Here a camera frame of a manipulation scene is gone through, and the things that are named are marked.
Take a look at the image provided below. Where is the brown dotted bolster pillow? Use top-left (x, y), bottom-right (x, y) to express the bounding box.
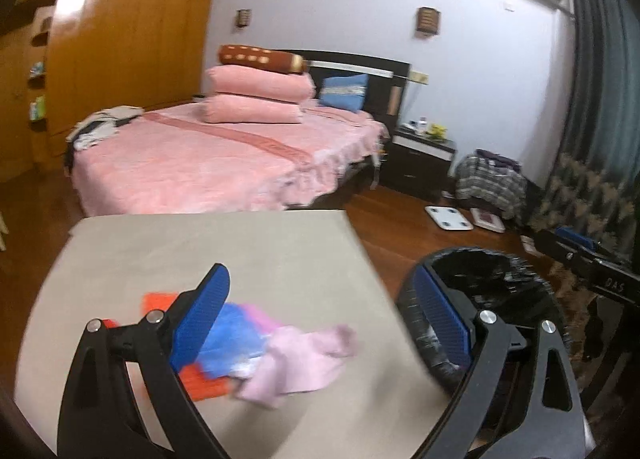
top-left (217, 44), bottom-right (306, 74)

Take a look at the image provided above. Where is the small bright pink bag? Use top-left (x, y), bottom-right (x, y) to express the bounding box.
top-left (239, 304), bottom-right (282, 337)

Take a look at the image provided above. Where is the upper pink pillow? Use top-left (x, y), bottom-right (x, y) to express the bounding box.
top-left (206, 65), bottom-right (317, 104)

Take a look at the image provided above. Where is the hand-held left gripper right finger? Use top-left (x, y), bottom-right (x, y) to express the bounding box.
top-left (414, 265), bottom-right (587, 459)

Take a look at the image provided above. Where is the dark patterned curtain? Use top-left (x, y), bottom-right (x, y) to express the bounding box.
top-left (530, 0), bottom-right (640, 260)

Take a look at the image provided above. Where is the beige garment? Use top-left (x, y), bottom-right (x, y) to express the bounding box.
top-left (90, 106), bottom-right (146, 122)

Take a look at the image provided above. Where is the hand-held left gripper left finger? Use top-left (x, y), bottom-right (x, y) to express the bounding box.
top-left (57, 263), bottom-right (232, 459)

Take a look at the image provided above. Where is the white bathroom scale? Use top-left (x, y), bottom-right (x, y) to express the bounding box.
top-left (425, 206), bottom-right (475, 232)

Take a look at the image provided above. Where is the wooden wardrobe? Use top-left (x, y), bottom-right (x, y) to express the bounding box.
top-left (0, 0), bottom-right (221, 185)

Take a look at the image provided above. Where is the dark nightstand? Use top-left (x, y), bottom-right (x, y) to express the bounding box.
top-left (385, 126), bottom-right (457, 201)

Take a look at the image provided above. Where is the plaid shirt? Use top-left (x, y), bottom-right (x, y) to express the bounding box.
top-left (455, 154), bottom-right (526, 220)

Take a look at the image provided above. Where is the dark wooden bed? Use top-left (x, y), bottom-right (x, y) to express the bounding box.
top-left (64, 49), bottom-right (412, 215)

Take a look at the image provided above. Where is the dark chair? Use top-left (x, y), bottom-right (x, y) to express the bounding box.
top-left (520, 179), bottom-right (543, 230)

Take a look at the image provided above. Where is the pink panel bathroom scale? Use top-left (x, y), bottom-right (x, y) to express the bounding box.
top-left (470, 208), bottom-right (507, 234)

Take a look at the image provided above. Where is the dark hoodie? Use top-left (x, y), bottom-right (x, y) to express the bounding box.
top-left (475, 149), bottom-right (521, 167)

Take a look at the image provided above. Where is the blue pillow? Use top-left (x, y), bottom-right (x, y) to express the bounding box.
top-left (318, 73), bottom-right (370, 114)

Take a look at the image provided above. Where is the black garment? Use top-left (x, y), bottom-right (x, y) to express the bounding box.
top-left (64, 119), bottom-right (126, 170)

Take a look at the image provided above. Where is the white garment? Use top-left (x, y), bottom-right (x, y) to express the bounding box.
top-left (75, 132), bottom-right (108, 150)

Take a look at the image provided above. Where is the pink bedspread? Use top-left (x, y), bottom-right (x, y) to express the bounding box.
top-left (67, 102), bottom-right (390, 215)

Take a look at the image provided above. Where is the black lined trash bin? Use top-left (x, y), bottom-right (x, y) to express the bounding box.
top-left (397, 246), bottom-right (572, 440)

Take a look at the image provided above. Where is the orange foam mesh sheet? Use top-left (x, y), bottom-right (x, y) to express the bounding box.
top-left (141, 293), bottom-right (238, 402)

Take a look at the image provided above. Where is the beige table cloth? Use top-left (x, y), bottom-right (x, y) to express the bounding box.
top-left (14, 209), bottom-right (451, 459)

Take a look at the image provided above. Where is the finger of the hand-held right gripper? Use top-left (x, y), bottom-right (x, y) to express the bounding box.
top-left (532, 229), bottom-right (599, 285)
top-left (555, 226), bottom-right (632, 263)

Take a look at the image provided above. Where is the blue plastic bag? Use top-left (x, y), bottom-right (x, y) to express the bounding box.
top-left (192, 303), bottom-right (271, 380)

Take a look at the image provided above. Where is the lower pink pillow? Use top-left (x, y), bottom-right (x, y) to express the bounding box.
top-left (200, 95), bottom-right (303, 125)

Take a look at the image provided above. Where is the pink pillow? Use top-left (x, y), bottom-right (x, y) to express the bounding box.
top-left (200, 95), bottom-right (303, 125)
top-left (206, 65), bottom-right (317, 104)

